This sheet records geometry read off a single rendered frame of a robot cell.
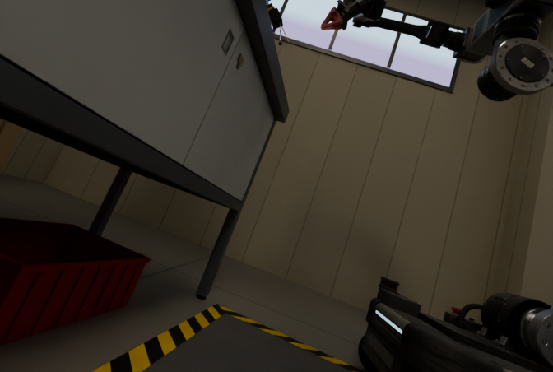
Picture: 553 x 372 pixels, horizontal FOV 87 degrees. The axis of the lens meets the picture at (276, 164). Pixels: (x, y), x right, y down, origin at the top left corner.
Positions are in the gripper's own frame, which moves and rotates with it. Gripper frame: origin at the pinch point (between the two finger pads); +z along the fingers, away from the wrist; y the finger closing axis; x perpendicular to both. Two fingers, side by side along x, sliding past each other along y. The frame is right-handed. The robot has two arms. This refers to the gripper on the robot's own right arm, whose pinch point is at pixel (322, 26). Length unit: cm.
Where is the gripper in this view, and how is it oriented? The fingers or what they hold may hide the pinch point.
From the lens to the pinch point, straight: 124.8
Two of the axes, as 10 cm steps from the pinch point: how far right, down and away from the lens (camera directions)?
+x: 5.1, 8.3, -2.4
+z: -8.5, 5.2, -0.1
